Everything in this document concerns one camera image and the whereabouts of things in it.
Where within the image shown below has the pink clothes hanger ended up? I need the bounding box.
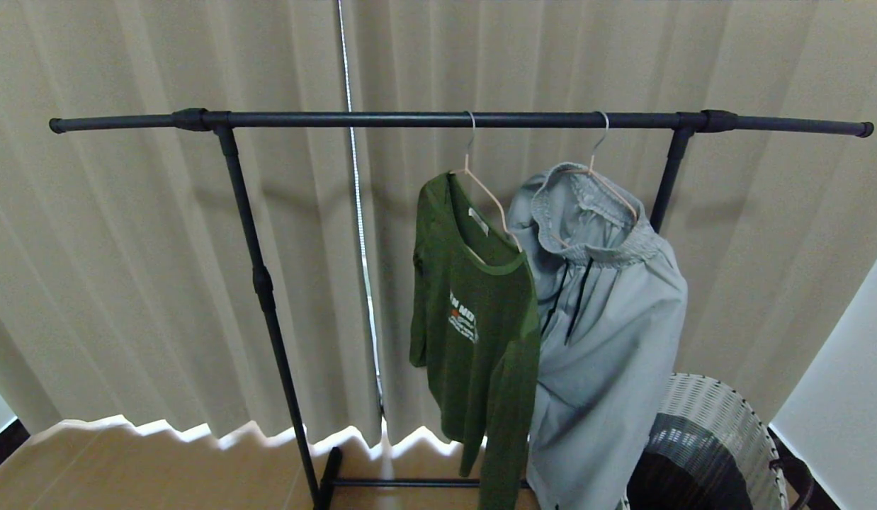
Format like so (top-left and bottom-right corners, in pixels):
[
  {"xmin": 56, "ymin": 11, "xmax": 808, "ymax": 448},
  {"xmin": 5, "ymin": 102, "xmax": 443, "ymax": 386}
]
[
  {"xmin": 548, "ymin": 111, "xmax": 639, "ymax": 249},
  {"xmin": 449, "ymin": 111, "xmax": 524, "ymax": 266}
]

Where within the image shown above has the green sleeveless shirt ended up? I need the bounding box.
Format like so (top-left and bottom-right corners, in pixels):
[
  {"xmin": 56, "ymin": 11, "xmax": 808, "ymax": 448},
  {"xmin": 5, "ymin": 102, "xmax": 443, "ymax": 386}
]
[{"xmin": 409, "ymin": 172, "xmax": 542, "ymax": 510}]

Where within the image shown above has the pale grey garment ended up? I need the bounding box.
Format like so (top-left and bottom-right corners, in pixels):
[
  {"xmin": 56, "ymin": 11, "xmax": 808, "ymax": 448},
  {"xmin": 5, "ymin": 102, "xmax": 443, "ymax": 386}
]
[{"xmin": 508, "ymin": 163, "xmax": 689, "ymax": 510}]

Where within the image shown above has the black clothes rack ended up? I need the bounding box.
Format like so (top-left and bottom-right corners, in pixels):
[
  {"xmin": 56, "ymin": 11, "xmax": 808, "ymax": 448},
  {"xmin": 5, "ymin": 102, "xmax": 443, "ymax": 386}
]
[{"xmin": 49, "ymin": 108, "xmax": 875, "ymax": 510}]

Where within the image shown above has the white laundry basket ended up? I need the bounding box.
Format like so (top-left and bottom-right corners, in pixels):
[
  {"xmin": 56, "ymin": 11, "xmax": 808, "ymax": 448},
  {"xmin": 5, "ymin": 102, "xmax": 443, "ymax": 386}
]
[{"xmin": 619, "ymin": 373, "xmax": 815, "ymax": 510}]

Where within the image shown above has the beige curtain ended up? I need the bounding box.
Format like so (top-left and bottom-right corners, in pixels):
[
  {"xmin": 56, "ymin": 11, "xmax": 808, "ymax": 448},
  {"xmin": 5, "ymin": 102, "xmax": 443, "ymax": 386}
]
[{"xmin": 0, "ymin": 0, "xmax": 877, "ymax": 447}]

